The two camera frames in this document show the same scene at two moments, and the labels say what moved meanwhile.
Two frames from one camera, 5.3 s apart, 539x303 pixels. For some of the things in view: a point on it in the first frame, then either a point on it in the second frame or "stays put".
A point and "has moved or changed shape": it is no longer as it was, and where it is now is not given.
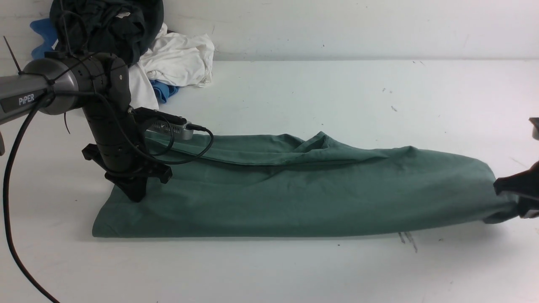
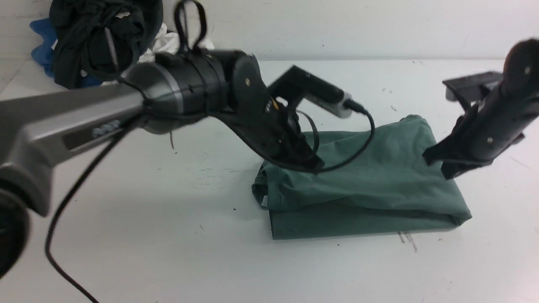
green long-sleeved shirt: (264, 186) has moved or changed shape
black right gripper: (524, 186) -> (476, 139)
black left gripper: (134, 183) -> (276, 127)
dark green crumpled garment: (127, 28) stays put
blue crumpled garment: (42, 26) stays put
